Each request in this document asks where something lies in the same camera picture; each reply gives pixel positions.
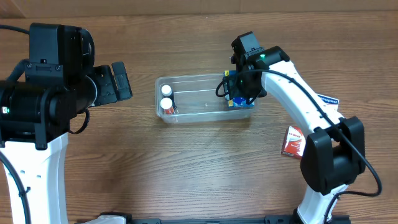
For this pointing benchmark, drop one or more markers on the clear plastic container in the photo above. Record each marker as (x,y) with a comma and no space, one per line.
(196,100)

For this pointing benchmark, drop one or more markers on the orange vitamin tube white cap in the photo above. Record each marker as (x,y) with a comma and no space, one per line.
(168,106)

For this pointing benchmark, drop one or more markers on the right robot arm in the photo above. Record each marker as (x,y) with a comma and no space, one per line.
(334,152)

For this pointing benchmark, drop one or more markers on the dark bottle white cap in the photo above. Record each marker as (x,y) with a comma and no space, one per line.
(167,92)

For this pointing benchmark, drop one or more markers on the white Hansaplast box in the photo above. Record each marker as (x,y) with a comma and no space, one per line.
(329,102)

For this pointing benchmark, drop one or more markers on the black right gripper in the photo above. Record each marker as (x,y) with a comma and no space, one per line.
(237,93)

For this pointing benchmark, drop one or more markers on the blue yellow VapoDrops box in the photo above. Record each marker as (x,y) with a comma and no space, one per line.
(239,102)

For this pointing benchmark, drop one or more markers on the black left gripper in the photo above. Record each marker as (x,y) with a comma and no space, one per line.
(104,90)

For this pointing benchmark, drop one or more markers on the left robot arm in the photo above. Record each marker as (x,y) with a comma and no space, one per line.
(58,81)

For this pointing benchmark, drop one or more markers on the red white small box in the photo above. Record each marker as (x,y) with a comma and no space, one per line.
(294,142)

